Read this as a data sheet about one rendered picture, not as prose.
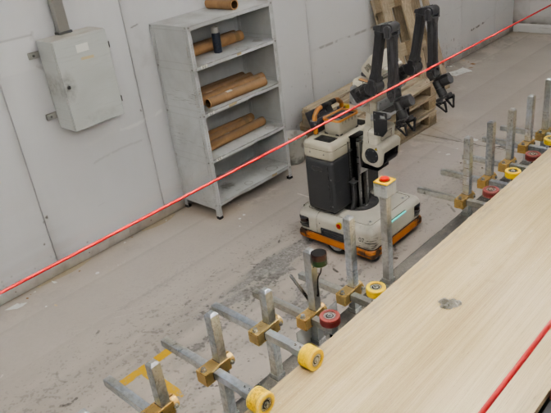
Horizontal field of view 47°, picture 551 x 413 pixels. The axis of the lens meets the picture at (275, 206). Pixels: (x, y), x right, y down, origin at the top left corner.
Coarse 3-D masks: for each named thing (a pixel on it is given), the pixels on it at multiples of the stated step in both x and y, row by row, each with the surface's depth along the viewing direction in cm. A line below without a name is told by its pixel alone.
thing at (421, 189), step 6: (420, 186) 344; (420, 192) 343; (426, 192) 340; (432, 192) 337; (438, 192) 336; (444, 192) 335; (444, 198) 334; (450, 198) 331; (468, 198) 326; (468, 204) 325; (474, 204) 322; (480, 204) 320
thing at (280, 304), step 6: (258, 294) 265; (276, 300) 260; (282, 300) 259; (276, 306) 259; (282, 306) 256; (288, 306) 255; (294, 306) 254; (288, 312) 255; (294, 312) 252; (300, 312) 250; (312, 318) 246; (318, 318) 246; (312, 324) 247; (318, 324) 244; (324, 330) 243; (330, 330) 240; (336, 330) 242
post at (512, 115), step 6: (510, 108) 346; (516, 108) 346; (510, 114) 346; (516, 114) 347; (510, 120) 348; (516, 120) 349; (510, 126) 349; (510, 132) 351; (510, 138) 353; (510, 144) 354; (510, 150) 355; (510, 156) 357; (504, 174) 364
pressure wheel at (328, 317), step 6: (324, 312) 241; (330, 312) 241; (336, 312) 240; (324, 318) 238; (330, 318) 238; (336, 318) 237; (324, 324) 237; (330, 324) 237; (336, 324) 237; (330, 336) 243
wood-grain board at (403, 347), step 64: (512, 192) 310; (448, 256) 266; (512, 256) 261; (384, 320) 234; (448, 320) 230; (512, 320) 225; (320, 384) 208; (384, 384) 205; (448, 384) 202; (512, 384) 199
